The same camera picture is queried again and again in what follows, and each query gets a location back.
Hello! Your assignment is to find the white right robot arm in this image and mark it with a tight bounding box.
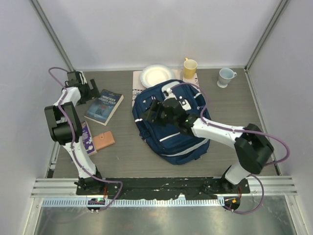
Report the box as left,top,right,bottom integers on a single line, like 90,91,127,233
141,98,274,193

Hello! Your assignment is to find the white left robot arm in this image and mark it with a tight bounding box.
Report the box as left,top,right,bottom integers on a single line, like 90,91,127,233
45,70,105,195

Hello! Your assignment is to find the brown leather wallet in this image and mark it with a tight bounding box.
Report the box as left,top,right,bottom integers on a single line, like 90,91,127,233
92,131,115,151

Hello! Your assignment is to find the patterned cloth placemat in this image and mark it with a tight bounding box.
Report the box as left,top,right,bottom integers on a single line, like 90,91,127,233
132,69,199,106

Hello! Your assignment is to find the purple paperback book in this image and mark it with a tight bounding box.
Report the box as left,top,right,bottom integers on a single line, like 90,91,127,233
81,121,97,156

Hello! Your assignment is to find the blue student backpack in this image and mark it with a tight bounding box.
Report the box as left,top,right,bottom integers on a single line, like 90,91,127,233
132,79,210,165

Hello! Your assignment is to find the white paper plate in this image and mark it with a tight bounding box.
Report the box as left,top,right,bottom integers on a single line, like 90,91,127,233
139,65,175,88

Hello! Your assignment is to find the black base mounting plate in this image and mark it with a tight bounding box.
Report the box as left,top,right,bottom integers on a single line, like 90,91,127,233
76,176,250,200

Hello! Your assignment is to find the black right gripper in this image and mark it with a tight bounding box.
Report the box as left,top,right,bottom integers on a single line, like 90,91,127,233
139,99,178,127

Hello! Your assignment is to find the yellow mug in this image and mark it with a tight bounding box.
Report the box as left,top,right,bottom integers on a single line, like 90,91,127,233
183,58,198,79

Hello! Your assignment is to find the slotted cable duct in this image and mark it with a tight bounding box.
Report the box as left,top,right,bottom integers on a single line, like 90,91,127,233
42,197,224,207

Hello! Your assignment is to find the light blue mug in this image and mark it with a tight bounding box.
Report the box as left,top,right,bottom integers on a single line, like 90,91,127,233
217,68,237,88

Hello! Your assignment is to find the Nineteen Eighty-Four book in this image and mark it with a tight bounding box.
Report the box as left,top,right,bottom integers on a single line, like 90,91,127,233
84,89,124,126

